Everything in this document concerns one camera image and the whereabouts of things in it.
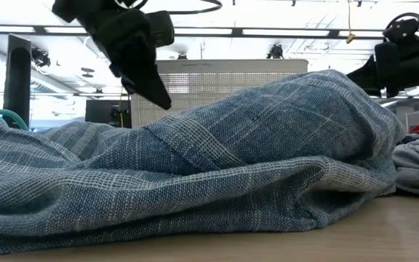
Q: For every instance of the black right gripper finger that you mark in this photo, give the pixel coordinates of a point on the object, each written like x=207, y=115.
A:
x=374, y=89
x=366, y=72

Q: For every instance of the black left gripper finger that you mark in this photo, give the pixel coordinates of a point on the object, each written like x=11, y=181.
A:
x=151, y=83
x=126, y=78

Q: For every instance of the small black ceiling fixture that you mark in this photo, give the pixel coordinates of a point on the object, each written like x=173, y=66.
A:
x=182, y=56

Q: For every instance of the black monitor box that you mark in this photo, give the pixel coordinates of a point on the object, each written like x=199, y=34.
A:
x=98, y=111

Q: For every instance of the white perforated laundry basket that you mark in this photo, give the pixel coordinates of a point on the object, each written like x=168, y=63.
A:
x=231, y=69

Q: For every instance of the blue plaid woven garment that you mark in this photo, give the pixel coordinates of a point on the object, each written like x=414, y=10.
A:
x=231, y=163

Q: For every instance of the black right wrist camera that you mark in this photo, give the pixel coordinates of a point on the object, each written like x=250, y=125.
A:
x=402, y=29

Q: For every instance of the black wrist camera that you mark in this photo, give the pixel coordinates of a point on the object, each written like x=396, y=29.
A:
x=162, y=29
x=402, y=29

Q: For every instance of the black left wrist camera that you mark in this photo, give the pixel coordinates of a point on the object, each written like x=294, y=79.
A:
x=162, y=29

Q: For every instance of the black ceiling camera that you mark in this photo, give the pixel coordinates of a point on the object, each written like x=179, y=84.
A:
x=275, y=51

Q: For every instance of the black overhead frame bar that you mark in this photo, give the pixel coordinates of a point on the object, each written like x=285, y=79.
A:
x=236, y=31

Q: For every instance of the black upright post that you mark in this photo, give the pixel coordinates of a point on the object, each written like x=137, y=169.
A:
x=16, y=80

